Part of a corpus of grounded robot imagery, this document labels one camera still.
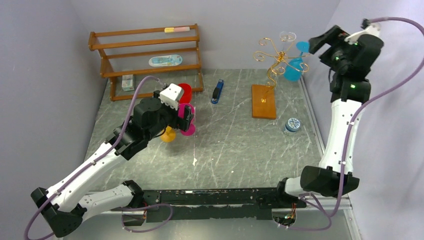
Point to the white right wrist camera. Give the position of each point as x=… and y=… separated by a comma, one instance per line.
x=373, y=29

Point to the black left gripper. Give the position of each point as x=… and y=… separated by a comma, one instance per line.
x=182, y=124

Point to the red plastic wine glass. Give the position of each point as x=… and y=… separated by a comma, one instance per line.
x=187, y=93

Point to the blue white oval package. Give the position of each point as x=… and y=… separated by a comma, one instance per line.
x=165, y=60

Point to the pink plastic wine glass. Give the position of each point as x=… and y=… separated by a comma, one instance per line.
x=187, y=133

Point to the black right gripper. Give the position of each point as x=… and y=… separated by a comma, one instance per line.
x=325, y=41

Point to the blue stapler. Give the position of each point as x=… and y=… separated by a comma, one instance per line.
x=217, y=91

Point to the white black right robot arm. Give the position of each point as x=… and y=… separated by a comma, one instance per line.
x=350, y=90

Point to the blue hanging wine glass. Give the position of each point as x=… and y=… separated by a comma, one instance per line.
x=296, y=66

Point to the yellow pink eraser bar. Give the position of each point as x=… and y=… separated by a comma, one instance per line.
x=177, y=29

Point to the clear wine glass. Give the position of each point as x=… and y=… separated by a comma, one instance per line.
x=288, y=39

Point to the small teal white box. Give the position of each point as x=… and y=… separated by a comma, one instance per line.
x=128, y=82

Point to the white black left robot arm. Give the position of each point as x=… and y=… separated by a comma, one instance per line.
x=67, y=204

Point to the yellow plastic wine glass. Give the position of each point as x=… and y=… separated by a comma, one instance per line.
x=169, y=135

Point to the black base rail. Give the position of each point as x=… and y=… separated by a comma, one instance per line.
x=204, y=204

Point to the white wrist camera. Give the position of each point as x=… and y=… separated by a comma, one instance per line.
x=171, y=96
x=373, y=29

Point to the gold wire wine glass rack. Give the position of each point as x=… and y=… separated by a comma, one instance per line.
x=263, y=95

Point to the wooden shelf rack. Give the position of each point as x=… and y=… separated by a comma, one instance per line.
x=148, y=51

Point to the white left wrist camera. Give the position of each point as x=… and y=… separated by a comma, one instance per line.
x=171, y=96

